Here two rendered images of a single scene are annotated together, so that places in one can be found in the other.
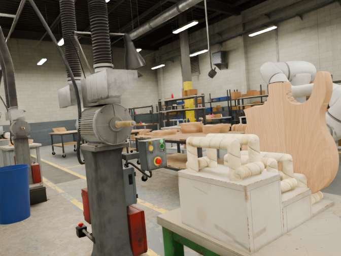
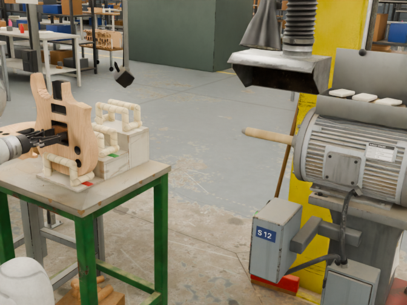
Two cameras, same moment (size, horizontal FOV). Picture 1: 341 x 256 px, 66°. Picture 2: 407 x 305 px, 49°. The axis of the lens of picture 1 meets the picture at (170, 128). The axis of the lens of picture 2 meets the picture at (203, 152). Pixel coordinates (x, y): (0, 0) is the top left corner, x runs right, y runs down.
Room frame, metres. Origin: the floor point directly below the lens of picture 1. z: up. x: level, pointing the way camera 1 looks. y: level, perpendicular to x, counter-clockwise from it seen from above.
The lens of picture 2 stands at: (2.82, -0.52, 1.74)
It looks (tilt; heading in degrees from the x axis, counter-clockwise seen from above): 20 degrees down; 158
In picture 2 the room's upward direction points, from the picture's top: 2 degrees clockwise
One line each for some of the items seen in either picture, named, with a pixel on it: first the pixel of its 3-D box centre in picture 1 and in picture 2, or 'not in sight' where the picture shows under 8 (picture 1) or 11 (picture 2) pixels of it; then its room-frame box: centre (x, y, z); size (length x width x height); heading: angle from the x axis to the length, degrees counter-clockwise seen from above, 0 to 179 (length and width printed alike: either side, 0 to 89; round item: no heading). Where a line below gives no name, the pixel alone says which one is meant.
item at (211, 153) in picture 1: (211, 152); (125, 121); (0.86, -0.13, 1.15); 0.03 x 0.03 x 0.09
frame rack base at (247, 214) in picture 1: (226, 200); (118, 142); (0.77, -0.15, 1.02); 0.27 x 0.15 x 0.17; 37
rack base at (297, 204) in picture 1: (259, 200); (95, 159); (0.86, -0.27, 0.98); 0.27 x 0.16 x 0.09; 37
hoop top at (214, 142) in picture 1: (210, 142); (123, 104); (0.75, -0.11, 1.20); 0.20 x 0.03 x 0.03; 36
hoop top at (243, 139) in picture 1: (230, 138); (111, 108); (0.79, -0.18, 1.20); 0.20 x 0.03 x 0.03; 36
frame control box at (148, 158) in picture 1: (144, 158); (298, 250); (1.85, 0.20, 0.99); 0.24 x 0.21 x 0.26; 37
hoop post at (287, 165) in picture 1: (287, 173); not in sight; (0.82, -0.35, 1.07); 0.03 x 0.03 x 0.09
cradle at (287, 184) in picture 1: (284, 185); not in sight; (0.79, -0.33, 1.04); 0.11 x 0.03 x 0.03; 127
